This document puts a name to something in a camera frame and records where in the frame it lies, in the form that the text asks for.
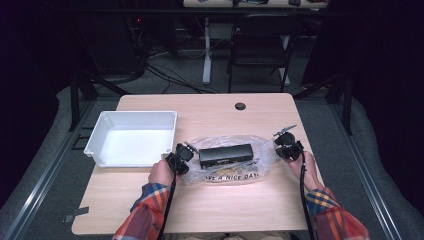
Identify right hand-held gripper black cable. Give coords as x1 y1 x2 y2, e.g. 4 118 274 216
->
298 149 317 240

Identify wooden desk with white legs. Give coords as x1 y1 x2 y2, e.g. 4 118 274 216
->
182 0 330 87

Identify person's right hand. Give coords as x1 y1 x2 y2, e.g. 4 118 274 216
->
284 150 324 193

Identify metal floor rail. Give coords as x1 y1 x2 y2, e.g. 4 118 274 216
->
0 99 98 240
327 99 405 240

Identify black chair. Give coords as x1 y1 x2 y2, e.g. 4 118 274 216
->
227 13 303 94

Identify hand-held gripper black cable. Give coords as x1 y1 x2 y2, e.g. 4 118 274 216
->
157 170 178 240
298 149 317 240

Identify white plastic bin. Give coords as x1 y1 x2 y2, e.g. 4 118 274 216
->
83 110 179 168

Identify black floor cables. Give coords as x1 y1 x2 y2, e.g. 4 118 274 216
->
142 62 222 95

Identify black rectangular box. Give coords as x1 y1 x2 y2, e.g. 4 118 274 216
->
198 143 254 169

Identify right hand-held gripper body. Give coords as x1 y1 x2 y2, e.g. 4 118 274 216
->
273 131 305 162

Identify dark computer case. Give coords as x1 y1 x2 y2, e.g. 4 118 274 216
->
78 14 143 76

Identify black metal stand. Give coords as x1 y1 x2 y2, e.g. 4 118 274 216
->
67 70 132 133
292 71 355 136

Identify person's left hand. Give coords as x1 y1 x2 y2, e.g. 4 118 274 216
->
147 158 181 188

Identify clear plastic bag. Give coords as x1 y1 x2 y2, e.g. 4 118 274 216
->
181 134 281 186

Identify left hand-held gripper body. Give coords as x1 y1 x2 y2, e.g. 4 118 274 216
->
165 143 195 176

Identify left hand-held gripper black cable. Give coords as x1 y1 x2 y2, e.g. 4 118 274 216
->
157 170 178 240

